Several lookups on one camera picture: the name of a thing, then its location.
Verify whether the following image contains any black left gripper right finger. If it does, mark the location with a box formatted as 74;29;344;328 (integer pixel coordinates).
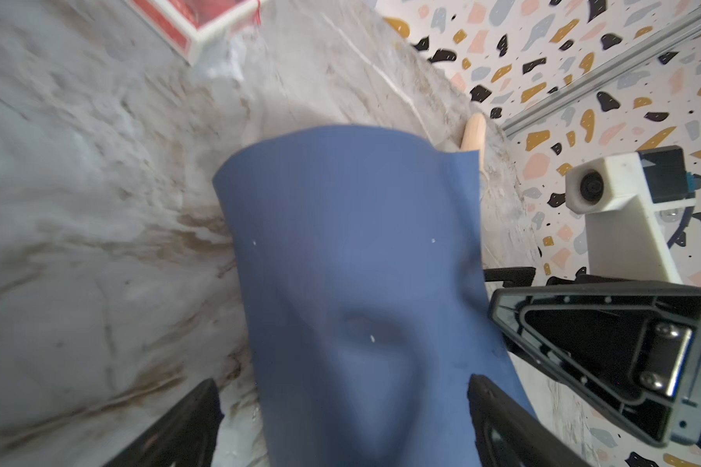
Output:
467;375;587;467

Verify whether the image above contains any red playing card box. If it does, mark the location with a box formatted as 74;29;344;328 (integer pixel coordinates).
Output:
127;0;266;65

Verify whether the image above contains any aluminium right corner post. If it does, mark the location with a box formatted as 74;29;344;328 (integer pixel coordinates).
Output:
500;6;701;137

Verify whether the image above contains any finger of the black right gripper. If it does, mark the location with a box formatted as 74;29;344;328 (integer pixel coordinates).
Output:
489;281;701;448
484;267;537;288

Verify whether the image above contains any beige microphone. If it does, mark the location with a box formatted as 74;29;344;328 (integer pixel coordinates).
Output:
461;113;487;173

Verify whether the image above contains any blue wrapping paper sheet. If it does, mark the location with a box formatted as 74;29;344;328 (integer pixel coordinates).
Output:
213;126;529;466

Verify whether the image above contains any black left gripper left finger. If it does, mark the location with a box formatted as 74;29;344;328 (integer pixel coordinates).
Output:
105;379;224;467

